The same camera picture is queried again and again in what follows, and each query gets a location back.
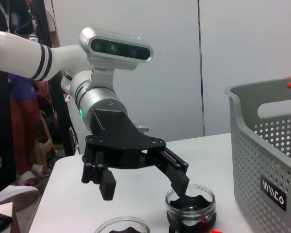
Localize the white red sandal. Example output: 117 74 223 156
16 171 38 187
31 163 52 178

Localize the person in purple shirt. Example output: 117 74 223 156
8 72 51 177

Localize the glass teacup black holder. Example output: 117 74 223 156
164 184 217 233
94 216 151 233

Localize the black equipment cabinet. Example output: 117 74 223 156
0 67 16 198

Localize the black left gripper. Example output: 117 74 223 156
81 108 191 201

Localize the grey perforated storage bin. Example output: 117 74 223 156
224 79 291 233

